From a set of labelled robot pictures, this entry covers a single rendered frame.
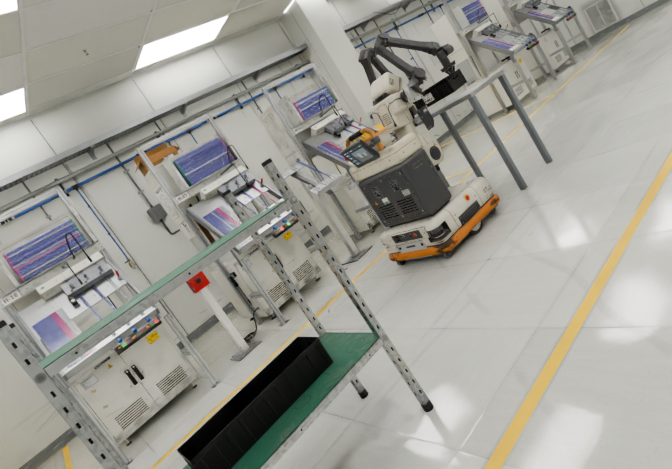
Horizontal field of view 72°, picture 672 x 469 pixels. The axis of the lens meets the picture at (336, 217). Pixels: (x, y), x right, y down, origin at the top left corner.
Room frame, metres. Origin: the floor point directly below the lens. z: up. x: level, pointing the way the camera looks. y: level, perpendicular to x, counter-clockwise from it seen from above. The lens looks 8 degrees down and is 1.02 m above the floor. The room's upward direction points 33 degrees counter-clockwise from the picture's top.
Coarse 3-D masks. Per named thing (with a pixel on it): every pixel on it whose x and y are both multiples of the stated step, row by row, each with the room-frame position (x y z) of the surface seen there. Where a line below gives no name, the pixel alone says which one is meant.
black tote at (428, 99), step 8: (456, 72) 3.31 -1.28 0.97; (440, 80) 3.49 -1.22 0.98; (448, 80) 3.25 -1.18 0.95; (456, 80) 3.28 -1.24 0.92; (464, 80) 3.32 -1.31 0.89; (432, 88) 3.37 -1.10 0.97; (440, 88) 3.32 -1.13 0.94; (448, 88) 3.27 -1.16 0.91; (456, 88) 3.26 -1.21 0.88; (424, 96) 3.46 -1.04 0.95; (432, 96) 3.41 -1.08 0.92; (440, 96) 3.35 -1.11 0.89; (416, 104) 3.56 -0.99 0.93; (424, 104) 3.50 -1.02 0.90; (432, 104) 3.44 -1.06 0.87
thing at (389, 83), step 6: (378, 78) 3.35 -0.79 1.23; (384, 78) 3.27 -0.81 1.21; (390, 78) 3.26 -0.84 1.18; (396, 78) 3.28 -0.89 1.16; (372, 84) 3.40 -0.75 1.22; (378, 84) 3.32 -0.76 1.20; (384, 84) 3.25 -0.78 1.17; (390, 84) 3.24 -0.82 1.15; (396, 84) 3.27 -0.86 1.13; (372, 90) 3.38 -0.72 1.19; (378, 90) 3.30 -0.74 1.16; (384, 90) 3.25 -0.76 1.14; (390, 90) 3.24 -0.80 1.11; (396, 90) 3.26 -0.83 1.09; (372, 96) 3.37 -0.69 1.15; (378, 96) 3.32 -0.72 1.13
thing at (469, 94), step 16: (464, 96) 3.26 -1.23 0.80; (512, 96) 3.43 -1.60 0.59; (432, 112) 3.70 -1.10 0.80; (480, 112) 3.22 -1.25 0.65; (448, 128) 4.02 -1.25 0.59; (528, 128) 3.44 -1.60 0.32; (464, 144) 4.01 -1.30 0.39; (496, 144) 3.23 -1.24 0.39; (512, 160) 3.23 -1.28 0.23; (544, 160) 3.46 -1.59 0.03; (480, 176) 3.99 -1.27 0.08
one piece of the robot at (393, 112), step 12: (396, 96) 3.19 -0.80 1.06; (372, 108) 3.36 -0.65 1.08; (384, 108) 3.26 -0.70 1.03; (396, 108) 3.17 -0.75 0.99; (408, 108) 3.28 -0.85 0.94; (384, 120) 3.30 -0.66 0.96; (396, 120) 3.22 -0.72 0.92; (408, 120) 3.26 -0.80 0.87; (396, 132) 3.34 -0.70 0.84; (408, 132) 3.25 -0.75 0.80; (432, 144) 3.26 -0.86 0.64; (432, 156) 3.22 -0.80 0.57
